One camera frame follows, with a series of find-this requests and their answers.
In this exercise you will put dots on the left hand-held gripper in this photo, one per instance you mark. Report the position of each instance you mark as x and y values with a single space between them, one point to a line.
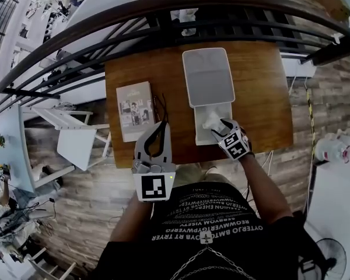
153 187

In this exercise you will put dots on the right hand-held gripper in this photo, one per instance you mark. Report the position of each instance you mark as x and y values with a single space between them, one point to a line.
233 146

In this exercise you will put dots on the white plastic box with lid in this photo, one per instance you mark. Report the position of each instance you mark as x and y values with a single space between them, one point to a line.
210 80

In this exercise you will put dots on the person's right forearm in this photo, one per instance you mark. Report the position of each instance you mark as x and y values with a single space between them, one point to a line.
265 191

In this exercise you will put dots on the person's left forearm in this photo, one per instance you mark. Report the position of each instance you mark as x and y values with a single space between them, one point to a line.
132 220

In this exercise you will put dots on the black eyeglasses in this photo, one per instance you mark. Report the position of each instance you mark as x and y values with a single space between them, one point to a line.
162 109

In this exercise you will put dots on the grey illustrated book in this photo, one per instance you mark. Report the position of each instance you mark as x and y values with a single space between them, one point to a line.
134 112

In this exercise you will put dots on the person's khaki trousers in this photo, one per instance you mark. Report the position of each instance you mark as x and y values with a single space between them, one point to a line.
192 174

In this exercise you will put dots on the wooden table with black legs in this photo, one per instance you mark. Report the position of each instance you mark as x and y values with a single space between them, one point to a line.
259 98

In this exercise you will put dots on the white slatted chair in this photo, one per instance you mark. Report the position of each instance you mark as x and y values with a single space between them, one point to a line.
76 144

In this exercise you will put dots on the person's black printed shirt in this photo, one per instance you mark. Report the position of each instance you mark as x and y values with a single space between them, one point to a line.
210 214

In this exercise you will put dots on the yellow black floor tape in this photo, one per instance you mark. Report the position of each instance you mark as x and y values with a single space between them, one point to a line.
310 112

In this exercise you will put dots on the patterned seat cushion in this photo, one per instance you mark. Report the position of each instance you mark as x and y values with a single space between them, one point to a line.
65 106

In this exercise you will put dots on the pack of water bottles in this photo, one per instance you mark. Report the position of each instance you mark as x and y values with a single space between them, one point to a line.
335 146

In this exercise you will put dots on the white counter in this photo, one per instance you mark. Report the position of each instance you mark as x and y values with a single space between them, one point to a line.
338 209

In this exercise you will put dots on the black metal railing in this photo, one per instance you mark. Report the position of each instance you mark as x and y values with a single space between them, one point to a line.
134 13

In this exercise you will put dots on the light blue table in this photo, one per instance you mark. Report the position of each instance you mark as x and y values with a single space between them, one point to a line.
8 156

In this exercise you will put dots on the small potted plant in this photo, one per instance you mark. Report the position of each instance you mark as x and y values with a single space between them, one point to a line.
1 141

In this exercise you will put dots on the light wooden chair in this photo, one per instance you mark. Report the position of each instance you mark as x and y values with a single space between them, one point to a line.
46 265

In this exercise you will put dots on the black floor fan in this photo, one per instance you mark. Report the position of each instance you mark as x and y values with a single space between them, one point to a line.
332 258

